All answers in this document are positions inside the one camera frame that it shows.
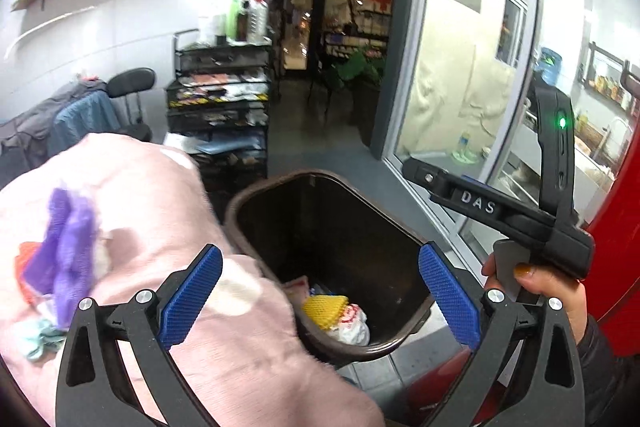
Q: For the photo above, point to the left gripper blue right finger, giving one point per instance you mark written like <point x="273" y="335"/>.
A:
<point x="545" y="387"/>

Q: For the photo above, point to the white plastic bag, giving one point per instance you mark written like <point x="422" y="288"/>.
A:
<point x="351" y="328"/>

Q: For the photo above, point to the green pump bottle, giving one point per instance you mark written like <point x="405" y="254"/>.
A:
<point x="232" y="19"/>

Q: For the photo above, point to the dark brown trash bin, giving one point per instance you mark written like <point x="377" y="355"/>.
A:
<point x="314" y="224"/>

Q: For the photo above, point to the black salon stool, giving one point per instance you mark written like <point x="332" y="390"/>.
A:
<point x="128" y="86"/>

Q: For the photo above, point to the clear pump bottle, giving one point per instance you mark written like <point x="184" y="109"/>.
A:
<point x="257" y="20"/>

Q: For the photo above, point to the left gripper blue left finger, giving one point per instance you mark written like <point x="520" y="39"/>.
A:
<point x="94" y="387"/>

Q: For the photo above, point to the person's right hand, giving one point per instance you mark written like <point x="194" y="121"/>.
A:
<point x="551" y="283"/>

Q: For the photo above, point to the teal tissue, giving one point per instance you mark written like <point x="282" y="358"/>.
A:
<point x="42" y="337"/>

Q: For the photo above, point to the yellow foam fruit net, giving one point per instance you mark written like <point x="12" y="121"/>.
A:
<point x="325" y="310"/>

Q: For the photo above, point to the orange foam fruit net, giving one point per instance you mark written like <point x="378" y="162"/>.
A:
<point x="25" y="253"/>

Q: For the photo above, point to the pink polka dot blanket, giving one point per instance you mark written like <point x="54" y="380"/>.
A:
<point x="242" y="358"/>

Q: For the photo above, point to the glass sliding door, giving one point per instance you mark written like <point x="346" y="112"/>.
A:
<point x="462" y="97"/>

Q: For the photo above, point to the green potted plant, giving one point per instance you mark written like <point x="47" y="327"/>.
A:
<point x="365" y="66"/>

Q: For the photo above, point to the black mesh trolley cart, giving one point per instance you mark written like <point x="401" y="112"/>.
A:
<point x="218" y="107"/>

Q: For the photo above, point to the purple plastic wrapper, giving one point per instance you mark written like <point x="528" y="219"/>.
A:
<point x="62" y="267"/>

